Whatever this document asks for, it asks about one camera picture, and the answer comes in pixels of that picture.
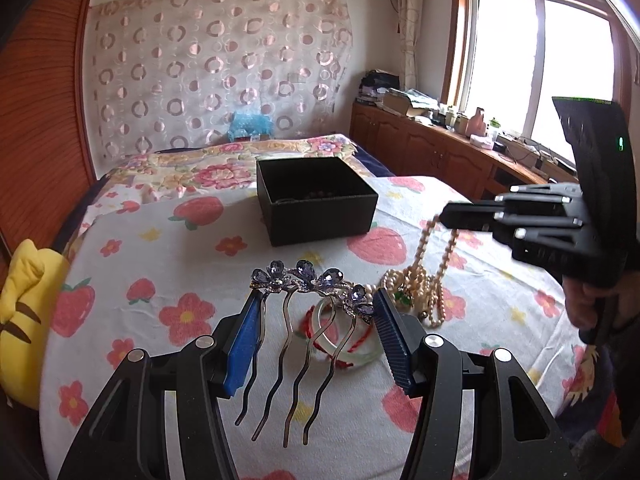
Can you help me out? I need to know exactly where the circle pattern sheer cloth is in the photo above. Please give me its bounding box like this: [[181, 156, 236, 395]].
[[88, 0, 354, 162]]

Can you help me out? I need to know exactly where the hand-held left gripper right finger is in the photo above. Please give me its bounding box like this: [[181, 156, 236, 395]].
[[371, 286, 582, 480]]

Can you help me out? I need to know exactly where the dark printed cloth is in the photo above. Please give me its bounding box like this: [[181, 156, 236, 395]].
[[554, 344, 640, 462]]

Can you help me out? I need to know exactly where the navy blue sheet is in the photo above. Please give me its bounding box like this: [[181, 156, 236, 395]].
[[350, 140, 397, 179]]

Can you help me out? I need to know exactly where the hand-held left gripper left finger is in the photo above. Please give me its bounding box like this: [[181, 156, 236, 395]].
[[57, 287, 265, 480]]

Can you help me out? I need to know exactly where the pearl necklace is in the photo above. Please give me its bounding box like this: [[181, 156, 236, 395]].
[[380, 213, 461, 330]]

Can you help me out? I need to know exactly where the pink bottle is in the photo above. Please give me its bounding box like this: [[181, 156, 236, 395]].
[[467, 107, 489, 137]]

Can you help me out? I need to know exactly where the white patterned window curtain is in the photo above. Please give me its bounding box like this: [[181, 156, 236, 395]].
[[397, 0, 426, 92]]

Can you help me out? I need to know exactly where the open cardboard box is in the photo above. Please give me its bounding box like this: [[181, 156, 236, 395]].
[[382, 88, 442, 122]]

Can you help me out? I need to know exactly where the black jewelry box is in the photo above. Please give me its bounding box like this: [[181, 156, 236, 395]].
[[255, 156, 380, 248]]

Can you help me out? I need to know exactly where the yellow plush toy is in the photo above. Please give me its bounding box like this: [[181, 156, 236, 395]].
[[0, 238, 71, 411]]

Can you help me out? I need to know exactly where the strawberry print bedsheet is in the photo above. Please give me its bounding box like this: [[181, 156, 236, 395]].
[[39, 175, 601, 480]]

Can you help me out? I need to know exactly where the person's right hand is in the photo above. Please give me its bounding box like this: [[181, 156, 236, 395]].
[[563, 276, 609, 334]]

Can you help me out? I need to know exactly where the wooden frame window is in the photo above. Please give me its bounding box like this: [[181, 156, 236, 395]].
[[440, 0, 632, 162]]

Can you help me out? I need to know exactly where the blue bubble wrap bag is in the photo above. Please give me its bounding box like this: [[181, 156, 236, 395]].
[[225, 111, 275, 142]]

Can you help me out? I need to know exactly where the wooden cabinet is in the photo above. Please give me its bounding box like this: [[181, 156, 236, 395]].
[[349, 101, 582, 202]]

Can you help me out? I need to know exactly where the wooden headboard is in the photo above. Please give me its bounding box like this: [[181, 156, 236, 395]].
[[0, 0, 104, 273]]

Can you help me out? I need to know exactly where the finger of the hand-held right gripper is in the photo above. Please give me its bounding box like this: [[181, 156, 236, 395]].
[[438, 183, 586, 234], [492, 224, 590, 267]]

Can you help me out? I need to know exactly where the purple flower hair comb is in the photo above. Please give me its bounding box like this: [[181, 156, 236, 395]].
[[235, 259, 375, 447]]

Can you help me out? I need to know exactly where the floral quilt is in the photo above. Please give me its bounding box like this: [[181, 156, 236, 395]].
[[94, 133, 375, 207]]

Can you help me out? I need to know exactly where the pale green jade bangle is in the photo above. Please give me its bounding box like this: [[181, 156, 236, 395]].
[[312, 300, 387, 367]]

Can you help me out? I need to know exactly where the red string bracelet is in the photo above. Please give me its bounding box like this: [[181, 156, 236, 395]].
[[303, 307, 374, 359]]

